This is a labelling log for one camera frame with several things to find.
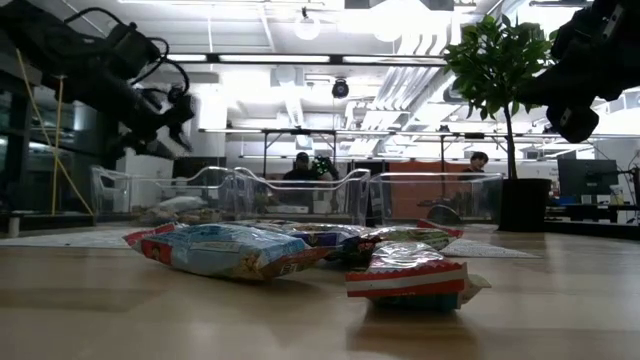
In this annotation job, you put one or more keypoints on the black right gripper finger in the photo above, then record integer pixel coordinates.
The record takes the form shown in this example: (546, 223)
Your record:
(537, 92)

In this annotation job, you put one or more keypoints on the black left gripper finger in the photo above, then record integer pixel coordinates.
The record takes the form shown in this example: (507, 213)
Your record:
(184, 136)

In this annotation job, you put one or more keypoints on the white wrapper granola bar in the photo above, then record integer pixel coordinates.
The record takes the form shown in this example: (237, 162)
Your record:
(182, 203)

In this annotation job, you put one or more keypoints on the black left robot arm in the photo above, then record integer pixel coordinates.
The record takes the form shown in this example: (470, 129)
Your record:
(60, 55)

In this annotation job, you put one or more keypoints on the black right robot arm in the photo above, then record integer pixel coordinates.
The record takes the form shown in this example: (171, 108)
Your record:
(620, 75)

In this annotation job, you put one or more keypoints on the light blue granola bar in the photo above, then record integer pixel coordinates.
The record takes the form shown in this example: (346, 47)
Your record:
(225, 252)

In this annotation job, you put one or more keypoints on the green blue Chewy granola bar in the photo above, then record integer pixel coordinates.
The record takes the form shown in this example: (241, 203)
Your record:
(320, 235)

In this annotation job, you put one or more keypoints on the green red-end granola bar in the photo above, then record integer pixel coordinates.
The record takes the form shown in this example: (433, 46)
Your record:
(415, 235)

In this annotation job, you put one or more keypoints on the dark red granola bar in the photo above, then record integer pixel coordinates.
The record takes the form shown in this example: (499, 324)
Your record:
(352, 250)

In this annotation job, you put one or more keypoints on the red white granola bar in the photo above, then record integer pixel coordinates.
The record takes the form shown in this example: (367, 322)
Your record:
(405, 282)

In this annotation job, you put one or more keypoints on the dark wide display panel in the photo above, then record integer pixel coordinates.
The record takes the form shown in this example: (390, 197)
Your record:
(192, 162)

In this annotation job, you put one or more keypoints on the green leafy indoor tree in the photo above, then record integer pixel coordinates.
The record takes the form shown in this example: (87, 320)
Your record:
(495, 65)

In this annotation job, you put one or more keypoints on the black computer monitor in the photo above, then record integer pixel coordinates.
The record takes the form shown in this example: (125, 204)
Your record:
(587, 177)

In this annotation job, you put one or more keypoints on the clear plastic bin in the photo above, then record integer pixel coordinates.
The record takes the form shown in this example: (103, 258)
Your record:
(125, 195)
(345, 200)
(480, 200)

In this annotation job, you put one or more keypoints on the person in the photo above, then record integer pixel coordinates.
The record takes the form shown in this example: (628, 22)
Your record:
(300, 172)
(477, 162)

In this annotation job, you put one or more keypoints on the dark office desk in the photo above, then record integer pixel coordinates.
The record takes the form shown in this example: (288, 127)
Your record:
(590, 211)

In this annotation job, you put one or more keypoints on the black plant pot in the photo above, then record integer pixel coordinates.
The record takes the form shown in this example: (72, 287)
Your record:
(522, 205)

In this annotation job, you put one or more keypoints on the long linear ceiling lamp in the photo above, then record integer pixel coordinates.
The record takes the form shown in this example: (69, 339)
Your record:
(275, 58)

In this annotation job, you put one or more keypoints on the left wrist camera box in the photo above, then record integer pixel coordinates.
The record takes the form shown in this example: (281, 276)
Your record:
(135, 47)

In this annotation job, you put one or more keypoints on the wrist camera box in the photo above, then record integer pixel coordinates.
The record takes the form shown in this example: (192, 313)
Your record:
(135, 47)
(585, 35)

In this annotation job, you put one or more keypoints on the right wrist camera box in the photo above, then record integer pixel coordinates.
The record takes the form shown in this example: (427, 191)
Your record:
(585, 35)

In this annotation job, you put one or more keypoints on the black ceiling camera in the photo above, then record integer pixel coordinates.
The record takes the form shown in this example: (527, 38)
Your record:
(340, 89)

